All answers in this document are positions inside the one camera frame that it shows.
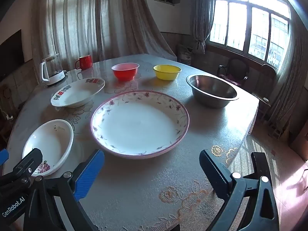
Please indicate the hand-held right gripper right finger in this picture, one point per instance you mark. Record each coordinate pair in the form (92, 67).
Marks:
(213, 170)

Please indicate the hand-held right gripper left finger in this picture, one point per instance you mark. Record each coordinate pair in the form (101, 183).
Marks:
(89, 173)

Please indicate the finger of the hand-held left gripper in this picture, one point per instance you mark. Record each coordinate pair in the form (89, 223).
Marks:
(31, 160)
(3, 157)

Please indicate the white plate with rose print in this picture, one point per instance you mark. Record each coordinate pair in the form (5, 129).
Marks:
(51, 139)

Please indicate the large pink-rimmed floral plate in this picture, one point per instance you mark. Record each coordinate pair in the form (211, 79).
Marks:
(137, 122)

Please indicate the stainless steel basin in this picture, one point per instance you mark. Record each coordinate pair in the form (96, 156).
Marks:
(211, 90)

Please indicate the white plate with red print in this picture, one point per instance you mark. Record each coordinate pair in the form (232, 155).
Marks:
(77, 92)

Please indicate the red plastic bowl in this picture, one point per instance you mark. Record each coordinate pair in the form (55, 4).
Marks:
(125, 71)

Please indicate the yellow plastic bowl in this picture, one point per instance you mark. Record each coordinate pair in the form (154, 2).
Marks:
(167, 71)

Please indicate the white electric glass kettle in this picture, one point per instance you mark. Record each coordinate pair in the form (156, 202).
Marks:
(51, 71)

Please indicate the wooden chair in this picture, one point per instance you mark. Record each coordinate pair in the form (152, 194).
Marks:
(266, 86)

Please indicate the black flat television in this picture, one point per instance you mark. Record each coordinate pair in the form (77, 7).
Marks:
(10, 55)

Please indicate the dark chair with cloth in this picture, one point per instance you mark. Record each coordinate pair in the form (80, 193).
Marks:
(234, 71)

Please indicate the red mug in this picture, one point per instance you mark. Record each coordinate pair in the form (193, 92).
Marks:
(84, 62)

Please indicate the grey window curtain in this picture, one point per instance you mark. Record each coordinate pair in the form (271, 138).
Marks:
(291, 81)

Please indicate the patterned sack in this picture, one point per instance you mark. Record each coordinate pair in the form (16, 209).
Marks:
(184, 54)

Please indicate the barred window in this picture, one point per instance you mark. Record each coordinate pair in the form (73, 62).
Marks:
(250, 24)

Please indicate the beige sheer curtain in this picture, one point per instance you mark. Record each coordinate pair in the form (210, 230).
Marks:
(108, 21)

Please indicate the grey tied curtain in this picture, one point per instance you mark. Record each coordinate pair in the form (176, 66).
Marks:
(203, 12)

